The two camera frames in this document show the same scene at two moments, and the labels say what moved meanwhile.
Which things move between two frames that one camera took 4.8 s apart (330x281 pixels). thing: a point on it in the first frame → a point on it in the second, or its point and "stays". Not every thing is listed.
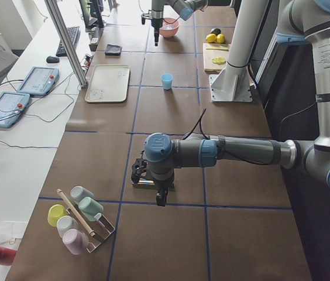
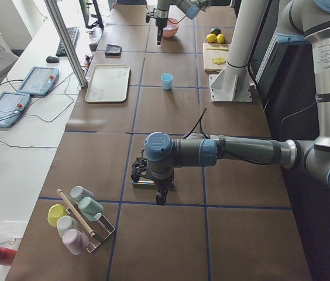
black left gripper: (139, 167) stays
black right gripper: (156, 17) → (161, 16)
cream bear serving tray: (109, 84) stays
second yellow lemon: (220, 38) stays
